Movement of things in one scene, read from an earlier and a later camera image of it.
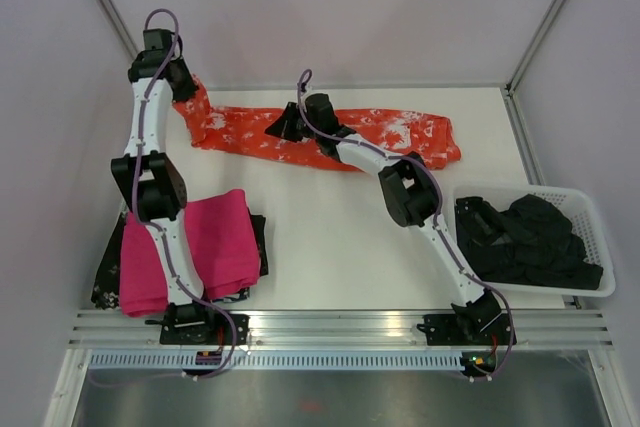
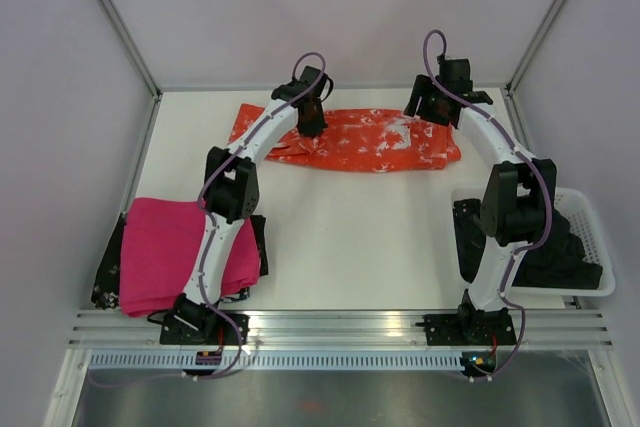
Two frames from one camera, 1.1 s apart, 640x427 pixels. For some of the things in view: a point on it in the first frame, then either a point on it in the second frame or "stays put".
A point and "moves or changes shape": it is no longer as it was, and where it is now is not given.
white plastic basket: [583, 220] stays put
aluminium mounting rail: [530, 329] stays put
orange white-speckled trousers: [244, 132] moves or changes shape
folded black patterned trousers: [107, 291] stays put
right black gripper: [283, 125] to [423, 87]
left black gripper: [191, 88] to [317, 129]
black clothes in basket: [531, 241] stays put
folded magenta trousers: [224, 244] stays put
